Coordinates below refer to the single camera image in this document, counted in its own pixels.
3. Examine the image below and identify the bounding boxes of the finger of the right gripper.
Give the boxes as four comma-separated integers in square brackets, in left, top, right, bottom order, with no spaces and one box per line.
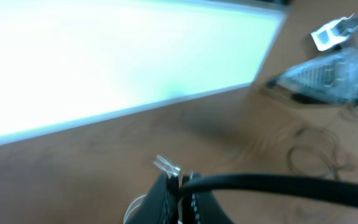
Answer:
[265,48,358,105]

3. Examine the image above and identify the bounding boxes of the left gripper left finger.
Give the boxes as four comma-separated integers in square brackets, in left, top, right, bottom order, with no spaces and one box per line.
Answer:
[127,173,179,224]

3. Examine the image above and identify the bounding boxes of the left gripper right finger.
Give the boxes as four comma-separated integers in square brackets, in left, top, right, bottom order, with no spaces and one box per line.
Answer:
[181,172,234,224]

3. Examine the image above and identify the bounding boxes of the white USB cable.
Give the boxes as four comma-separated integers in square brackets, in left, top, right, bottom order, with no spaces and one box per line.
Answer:
[122,154,195,224]

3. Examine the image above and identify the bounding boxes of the thin black cable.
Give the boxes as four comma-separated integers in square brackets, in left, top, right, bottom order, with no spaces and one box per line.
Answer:
[286,124,357,180]

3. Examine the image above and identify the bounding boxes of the black USB cable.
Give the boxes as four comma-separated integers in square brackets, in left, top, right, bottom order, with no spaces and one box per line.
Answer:
[178,173,358,213]

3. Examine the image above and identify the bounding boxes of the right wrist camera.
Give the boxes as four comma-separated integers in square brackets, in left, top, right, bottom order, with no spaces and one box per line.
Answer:
[310,14,358,52]

